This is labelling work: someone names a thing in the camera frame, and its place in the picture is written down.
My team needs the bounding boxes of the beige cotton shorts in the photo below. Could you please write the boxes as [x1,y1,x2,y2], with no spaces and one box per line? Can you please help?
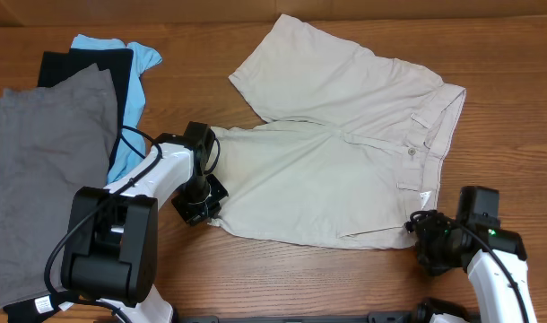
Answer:
[211,15,466,249]

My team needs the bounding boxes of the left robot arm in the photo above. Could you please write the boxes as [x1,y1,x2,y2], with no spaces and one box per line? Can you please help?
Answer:
[44,122,228,322]

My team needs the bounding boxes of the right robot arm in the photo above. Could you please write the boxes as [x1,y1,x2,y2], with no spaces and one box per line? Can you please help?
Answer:
[405,186,537,323]

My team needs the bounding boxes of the light blue shirt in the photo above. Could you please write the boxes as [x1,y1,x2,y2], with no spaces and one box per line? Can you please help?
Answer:
[71,34,162,184]

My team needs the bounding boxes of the grey shorts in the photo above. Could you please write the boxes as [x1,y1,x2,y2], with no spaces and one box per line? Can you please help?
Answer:
[0,63,118,310]

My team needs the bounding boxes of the black garment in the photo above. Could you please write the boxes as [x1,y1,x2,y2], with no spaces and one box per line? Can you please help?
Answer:
[3,48,135,323]

